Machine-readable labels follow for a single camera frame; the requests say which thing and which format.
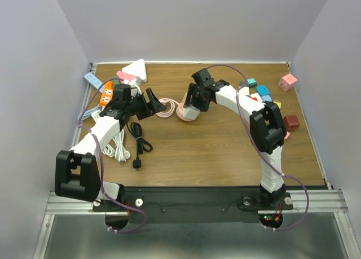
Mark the light blue cube plug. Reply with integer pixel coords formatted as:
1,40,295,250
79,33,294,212
261,95,272,102

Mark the white grey cube plug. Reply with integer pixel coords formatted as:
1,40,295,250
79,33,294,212
183,106,200,121

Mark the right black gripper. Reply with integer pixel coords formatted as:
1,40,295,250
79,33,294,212
183,82,210,112

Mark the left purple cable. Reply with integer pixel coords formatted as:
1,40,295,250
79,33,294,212
76,78,148,234

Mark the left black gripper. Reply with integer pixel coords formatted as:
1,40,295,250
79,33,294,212
125,88,166,120

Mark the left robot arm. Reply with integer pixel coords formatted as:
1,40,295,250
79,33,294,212
55,84,166,202

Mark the light blue cable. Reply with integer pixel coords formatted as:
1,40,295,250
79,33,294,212
77,106,104,121

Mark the white triangular power strip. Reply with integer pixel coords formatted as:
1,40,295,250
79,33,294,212
121,59,147,82

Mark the beige cube plug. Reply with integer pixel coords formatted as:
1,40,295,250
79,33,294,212
182,93,188,107

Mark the pink triangular power strip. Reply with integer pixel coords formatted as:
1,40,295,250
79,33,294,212
116,71,136,84

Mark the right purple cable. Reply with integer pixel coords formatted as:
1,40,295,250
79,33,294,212
205,64,310,232

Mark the pink cube socket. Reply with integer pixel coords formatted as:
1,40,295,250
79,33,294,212
278,73,298,91

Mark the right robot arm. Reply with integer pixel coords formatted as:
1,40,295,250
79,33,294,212
182,80,287,208

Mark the pink round socket with cable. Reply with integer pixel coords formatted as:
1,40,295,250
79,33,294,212
156,98,191,122

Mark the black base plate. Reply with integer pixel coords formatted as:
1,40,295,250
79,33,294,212
93,186,294,225

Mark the yellow cube plug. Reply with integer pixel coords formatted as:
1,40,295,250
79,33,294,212
273,100,282,109

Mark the purple cable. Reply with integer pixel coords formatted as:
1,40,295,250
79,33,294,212
205,64,310,232
76,78,148,234

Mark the light blue power strip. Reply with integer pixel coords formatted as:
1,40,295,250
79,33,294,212
83,72,104,91

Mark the orange power strip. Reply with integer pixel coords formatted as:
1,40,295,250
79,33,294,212
99,81,114,107

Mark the teal cube plug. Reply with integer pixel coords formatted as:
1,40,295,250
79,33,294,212
247,78,257,88

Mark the white cable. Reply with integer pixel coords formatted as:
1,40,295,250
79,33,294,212
103,78,143,163

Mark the small white cube plug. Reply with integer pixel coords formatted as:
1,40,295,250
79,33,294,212
250,93,263,102

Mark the black power cord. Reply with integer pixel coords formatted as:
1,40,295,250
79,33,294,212
128,122,153,170

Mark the dark red cube plug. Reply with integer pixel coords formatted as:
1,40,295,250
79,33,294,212
283,115,300,132

